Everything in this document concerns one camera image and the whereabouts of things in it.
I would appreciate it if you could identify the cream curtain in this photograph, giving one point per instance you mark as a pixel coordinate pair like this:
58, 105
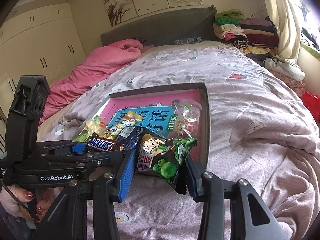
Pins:
282, 22

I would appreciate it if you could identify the person's left hand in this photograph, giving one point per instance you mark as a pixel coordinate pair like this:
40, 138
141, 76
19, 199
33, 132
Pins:
12, 197

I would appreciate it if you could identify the shallow grey cardboard box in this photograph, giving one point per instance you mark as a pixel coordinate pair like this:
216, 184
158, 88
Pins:
204, 120

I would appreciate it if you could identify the clear cookie packet green label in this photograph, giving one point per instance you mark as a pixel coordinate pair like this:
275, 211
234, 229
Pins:
187, 110

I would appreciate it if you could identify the brown chocolate bar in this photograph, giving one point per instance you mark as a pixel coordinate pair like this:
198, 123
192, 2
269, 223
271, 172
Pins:
101, 145

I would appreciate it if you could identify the grey bed headboard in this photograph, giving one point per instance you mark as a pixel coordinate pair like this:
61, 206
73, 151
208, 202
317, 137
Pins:
162, 25

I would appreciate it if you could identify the yellow snack packet blue print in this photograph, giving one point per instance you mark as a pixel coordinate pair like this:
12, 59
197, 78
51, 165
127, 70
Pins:
130, 120

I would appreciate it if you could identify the white cloth bundle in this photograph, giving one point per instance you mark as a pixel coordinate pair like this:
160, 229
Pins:
285, 68

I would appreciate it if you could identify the red plastic bag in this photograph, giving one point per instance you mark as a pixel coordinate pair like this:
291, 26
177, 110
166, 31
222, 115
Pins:
312, 105

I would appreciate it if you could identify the pink floral cushion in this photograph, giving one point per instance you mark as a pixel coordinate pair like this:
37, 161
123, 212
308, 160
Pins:
292, 83

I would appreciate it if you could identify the pile of folded clothes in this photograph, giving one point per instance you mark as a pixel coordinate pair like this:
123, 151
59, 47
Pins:
246, 35

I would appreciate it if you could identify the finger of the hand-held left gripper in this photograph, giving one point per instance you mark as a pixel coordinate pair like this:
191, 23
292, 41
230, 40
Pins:
105, 158
78, 148

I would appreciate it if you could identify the pink duvet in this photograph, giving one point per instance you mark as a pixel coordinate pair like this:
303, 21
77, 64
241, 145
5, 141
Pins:
95, 65

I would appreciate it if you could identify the orange yellow snack packet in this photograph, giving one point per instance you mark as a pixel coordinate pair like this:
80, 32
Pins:
96, 123

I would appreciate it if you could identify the green yellow snack packet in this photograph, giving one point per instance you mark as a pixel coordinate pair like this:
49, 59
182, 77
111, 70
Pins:
78, 137

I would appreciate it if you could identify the green edged windowsill mat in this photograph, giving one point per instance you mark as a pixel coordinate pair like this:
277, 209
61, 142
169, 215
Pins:
311, 51

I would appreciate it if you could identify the pink and blue book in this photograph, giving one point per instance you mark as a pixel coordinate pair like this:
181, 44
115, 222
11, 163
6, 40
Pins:
150, 98

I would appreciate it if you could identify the window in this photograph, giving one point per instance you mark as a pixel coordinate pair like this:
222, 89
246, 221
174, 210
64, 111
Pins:
303, 7

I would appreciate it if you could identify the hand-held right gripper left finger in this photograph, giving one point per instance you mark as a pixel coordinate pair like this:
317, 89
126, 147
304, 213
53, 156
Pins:
126, 177

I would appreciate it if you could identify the dark patterned pillow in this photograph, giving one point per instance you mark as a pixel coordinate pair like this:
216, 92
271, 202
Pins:
187, 40

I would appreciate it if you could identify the cream wardrobe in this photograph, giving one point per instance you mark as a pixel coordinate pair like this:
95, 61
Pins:
42, 45

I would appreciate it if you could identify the black green pea packet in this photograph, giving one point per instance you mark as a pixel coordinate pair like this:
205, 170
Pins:
162, 162

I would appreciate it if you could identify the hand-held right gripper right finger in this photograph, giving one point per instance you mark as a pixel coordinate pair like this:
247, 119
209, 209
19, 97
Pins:
191, 182

